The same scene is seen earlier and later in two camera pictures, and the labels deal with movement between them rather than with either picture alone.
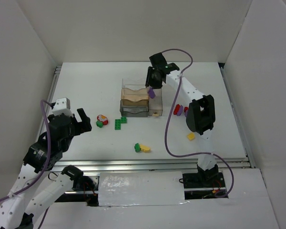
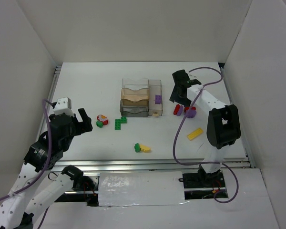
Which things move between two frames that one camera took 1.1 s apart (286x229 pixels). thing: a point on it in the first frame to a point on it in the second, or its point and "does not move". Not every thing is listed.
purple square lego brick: (151, 92) to (158, 99)
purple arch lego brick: (180, 111) does not move
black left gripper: (76, 124) does not move
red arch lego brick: (177, 108) does not move
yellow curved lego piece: (145, 149) does not move
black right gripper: (151, 84) to (179, 88)
